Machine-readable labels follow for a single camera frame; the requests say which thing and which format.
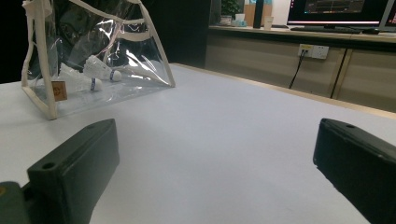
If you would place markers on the wide computer monitor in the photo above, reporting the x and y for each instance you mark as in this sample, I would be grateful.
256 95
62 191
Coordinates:
336 9

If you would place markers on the beige cabinet desk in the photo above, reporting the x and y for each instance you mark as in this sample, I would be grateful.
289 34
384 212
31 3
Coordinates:
264 62

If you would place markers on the black upright post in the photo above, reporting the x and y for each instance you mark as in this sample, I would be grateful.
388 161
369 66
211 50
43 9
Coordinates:
258 14

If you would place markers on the computer monitor with pink window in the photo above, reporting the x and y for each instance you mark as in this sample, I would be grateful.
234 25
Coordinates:
393 12

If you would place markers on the black computer mouse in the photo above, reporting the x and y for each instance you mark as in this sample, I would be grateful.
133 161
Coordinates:
371 31

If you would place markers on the white table cover sheet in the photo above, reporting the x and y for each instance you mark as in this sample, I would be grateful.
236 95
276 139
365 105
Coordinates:
218 130

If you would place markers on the white wall socket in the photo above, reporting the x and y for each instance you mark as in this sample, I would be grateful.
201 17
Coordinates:
314 51

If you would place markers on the potted green plant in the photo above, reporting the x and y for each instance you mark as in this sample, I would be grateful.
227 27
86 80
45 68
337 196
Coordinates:
229 11

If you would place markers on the clear bag with beige trim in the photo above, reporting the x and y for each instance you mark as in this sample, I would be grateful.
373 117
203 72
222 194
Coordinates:
46 93

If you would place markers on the pale blue box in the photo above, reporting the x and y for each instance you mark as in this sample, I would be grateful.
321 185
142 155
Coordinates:
240 21

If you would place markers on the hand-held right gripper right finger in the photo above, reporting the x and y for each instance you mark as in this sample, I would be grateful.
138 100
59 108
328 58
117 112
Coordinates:
358 161

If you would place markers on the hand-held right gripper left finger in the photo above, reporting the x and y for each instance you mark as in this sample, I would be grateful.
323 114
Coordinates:
73 174

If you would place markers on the white paper cup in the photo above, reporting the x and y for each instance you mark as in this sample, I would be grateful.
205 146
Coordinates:
268 23

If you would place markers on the black keyboard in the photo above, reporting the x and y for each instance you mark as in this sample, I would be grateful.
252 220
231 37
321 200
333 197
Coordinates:
323 30

